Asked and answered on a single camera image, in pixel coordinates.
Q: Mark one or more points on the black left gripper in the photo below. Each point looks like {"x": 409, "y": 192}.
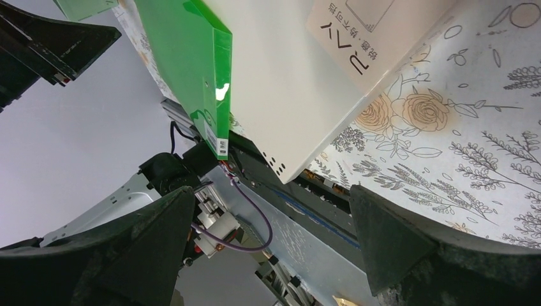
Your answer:
{"x": 57, "y": 51}

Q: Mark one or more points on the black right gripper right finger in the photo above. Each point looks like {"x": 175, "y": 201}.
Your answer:
{"x": 413, "y": 260}

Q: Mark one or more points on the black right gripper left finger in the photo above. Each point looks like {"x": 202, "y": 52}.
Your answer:
{"x": 131, "y": 260}

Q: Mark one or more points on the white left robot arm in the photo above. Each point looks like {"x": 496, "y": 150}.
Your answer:
{"x": 136, "y": 193}

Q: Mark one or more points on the green plastic file organizer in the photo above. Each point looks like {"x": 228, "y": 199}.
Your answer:
{"x": 77, "y": 10}

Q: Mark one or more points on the green plastic folder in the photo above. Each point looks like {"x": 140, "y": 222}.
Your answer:
{"x": 193, "y": 53}

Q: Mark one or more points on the white sketch pad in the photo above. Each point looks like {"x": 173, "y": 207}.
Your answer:
{"x": 303, "y": 70}

